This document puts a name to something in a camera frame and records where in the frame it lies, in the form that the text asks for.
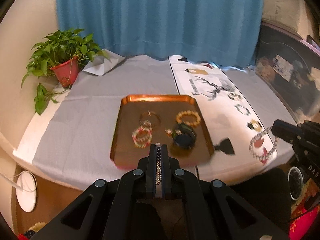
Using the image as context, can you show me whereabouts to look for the teal beaded bracelet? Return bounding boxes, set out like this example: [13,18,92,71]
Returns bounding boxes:
[235,104,252,116]

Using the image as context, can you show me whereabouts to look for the silver chain bracelet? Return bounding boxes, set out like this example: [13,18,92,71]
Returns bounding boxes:
[154,142,162,186]

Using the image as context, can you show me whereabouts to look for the green bangle bracelet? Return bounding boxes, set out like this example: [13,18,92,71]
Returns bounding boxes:
[172,123,198,151]

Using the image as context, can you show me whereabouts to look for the pink white beaded bracelet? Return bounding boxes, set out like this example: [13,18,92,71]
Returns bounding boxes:
[131,125,153,149]

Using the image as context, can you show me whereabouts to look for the cream beaded bracelet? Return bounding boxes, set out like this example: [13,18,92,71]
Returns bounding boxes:
[175,110,202,127]

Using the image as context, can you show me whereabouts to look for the orange metal tray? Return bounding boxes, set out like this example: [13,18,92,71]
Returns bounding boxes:
[110,95,214,170]

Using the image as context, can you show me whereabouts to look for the thin gold bangle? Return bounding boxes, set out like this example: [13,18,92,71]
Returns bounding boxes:
[139,111,162,129]

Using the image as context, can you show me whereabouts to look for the white printed table runner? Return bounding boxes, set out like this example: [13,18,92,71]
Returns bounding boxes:
[169,55,278,183]

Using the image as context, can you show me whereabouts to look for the grey table cloth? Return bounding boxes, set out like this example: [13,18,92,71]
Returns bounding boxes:
[33,56,293,189]

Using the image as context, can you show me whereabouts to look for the dark plastic storage bin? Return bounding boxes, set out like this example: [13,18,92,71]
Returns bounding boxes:
[255,23,319,123]

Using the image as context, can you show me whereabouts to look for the white round floor device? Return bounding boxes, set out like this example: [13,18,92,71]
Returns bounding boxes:
[16,171,37,212]

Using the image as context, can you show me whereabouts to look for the red fabric on floor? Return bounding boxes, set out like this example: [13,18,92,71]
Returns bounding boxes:
[289,205,319,240]

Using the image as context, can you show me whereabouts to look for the beige fabric storage box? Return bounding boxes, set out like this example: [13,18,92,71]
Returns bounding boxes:
[262,0,319,41]

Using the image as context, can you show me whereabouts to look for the blue curtain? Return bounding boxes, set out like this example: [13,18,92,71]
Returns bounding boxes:
[56,0,264,68]

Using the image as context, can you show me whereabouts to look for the red flower pot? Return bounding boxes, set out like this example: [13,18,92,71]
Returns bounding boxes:
[51,56,80,88]

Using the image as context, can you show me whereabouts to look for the green potted plant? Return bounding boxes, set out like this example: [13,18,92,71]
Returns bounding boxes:
[21,28,111,116]

